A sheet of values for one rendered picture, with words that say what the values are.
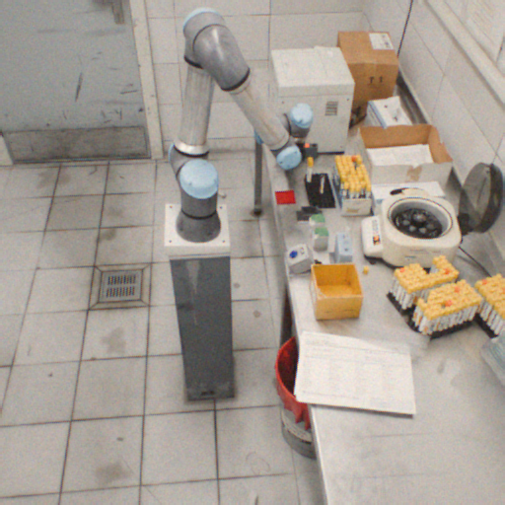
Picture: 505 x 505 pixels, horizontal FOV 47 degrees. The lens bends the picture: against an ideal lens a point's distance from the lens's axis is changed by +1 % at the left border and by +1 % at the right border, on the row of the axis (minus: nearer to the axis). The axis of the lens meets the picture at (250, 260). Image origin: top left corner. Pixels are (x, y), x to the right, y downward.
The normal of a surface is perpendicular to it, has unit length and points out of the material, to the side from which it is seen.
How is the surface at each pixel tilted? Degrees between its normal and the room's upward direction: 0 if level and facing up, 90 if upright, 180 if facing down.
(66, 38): 90
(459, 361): 0
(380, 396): 1
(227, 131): 90
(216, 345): 90
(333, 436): 0
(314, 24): 90
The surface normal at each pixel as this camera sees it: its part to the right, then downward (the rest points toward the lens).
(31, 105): 0.08, 0.71
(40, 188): 0.00, -0.70
